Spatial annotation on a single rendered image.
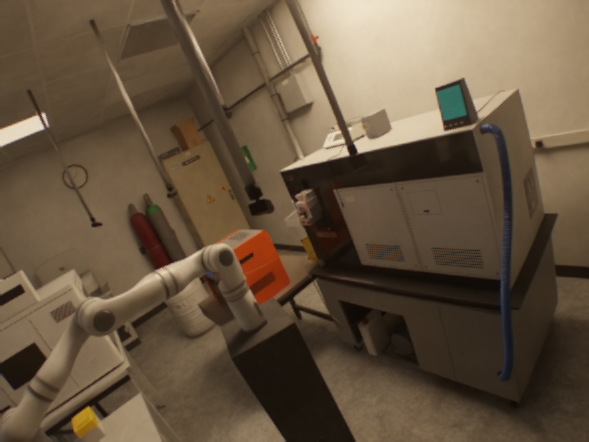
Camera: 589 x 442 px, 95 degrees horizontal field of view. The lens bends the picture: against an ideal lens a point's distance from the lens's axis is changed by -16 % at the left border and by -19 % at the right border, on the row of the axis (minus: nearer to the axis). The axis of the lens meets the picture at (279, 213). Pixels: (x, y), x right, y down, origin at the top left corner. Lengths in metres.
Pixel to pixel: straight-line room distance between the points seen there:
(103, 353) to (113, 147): 3.51
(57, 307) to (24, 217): 3.11
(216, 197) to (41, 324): 3.48
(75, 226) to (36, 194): 0.66
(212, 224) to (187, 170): 0.87
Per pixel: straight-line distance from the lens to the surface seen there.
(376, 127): 1.76
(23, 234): 4.92
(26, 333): 1.96
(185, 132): 4.90
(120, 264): 4.93
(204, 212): 4.80
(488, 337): 1.65
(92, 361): 2.00
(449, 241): 1.48
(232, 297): 1.10
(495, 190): 1.37
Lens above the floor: 1.69
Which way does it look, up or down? 14 degrees down
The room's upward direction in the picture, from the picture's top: 24 degrees counter-clockwise
